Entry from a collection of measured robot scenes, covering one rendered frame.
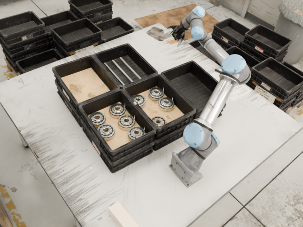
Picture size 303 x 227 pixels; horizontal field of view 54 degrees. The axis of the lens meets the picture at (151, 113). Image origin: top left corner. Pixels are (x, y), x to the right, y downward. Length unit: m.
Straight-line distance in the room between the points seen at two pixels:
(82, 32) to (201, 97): 1.61
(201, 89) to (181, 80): 0.16
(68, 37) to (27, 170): 1.34
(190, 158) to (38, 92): 1.20
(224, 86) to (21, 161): 1.86
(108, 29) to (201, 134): 2.20
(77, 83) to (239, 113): 1.17
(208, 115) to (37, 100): 1.22
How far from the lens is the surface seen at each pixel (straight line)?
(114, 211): 1.60
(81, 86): 2.06
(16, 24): 3.41
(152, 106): 1.93
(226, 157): 1.94
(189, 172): 1.66
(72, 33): 3.19
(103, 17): 3.50
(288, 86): 2.99
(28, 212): 2.53
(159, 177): 1.77
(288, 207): 2.79
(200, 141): 1.52
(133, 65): 2.23
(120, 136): 1.75
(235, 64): 1.59
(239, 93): 2.37
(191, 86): 2.12
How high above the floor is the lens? 2.23
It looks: 48 degrees down
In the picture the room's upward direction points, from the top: 7 degrees clockwise
